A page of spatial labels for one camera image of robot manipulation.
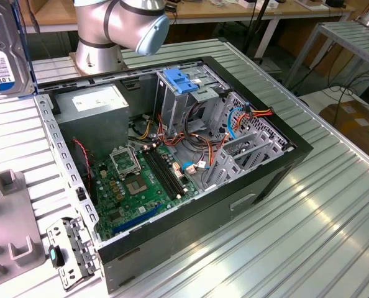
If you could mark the hard disk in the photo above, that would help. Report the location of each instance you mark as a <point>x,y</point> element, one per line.
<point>1,46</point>

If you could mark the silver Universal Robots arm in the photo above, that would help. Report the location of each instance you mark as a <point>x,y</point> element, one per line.
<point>110,25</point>

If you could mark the grey disk bay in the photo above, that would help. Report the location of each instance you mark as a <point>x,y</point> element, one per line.
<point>227,169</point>

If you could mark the black RAM slot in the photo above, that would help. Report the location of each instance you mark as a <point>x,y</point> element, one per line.
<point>160,174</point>
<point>171,174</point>
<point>163,174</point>
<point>167,174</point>

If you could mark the grey optical drive cage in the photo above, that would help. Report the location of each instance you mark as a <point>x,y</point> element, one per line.
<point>175,107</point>

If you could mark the CPU socket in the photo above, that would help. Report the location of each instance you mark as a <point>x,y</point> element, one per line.
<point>136,185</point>

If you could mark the blue drive cage latch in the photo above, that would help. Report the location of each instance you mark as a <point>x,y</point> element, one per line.
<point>178,82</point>

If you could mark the black open PC case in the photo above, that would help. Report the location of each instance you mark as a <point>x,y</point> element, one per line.
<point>187,229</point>

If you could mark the green motherboard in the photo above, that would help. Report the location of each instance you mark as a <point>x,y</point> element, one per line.
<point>125,205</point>

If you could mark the blue expansion slot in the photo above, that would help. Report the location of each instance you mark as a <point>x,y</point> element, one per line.
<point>138,218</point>

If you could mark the grey power supply unit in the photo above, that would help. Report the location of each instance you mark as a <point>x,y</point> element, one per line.
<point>91,124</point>

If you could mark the black stand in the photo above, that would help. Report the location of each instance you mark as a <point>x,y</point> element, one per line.
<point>254,43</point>

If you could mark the small white box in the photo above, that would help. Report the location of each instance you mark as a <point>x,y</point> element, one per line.
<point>249,3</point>

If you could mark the black latch with teal tab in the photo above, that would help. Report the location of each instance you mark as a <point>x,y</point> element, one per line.
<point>58,257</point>

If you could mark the flat cardboard box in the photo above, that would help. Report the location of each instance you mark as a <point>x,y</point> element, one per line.
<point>352,121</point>

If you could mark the grey parts rack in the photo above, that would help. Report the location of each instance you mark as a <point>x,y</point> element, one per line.
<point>13,217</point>

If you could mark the long wooden desk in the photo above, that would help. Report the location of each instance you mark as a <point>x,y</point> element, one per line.
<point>57,15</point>

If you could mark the metal slat side table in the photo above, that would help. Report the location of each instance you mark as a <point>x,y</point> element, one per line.
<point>343,34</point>

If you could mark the small black case switch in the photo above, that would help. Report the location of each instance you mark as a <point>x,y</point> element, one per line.
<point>81,193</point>

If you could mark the grey slot retention bracket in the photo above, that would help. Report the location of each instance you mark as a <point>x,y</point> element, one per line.
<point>57,240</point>

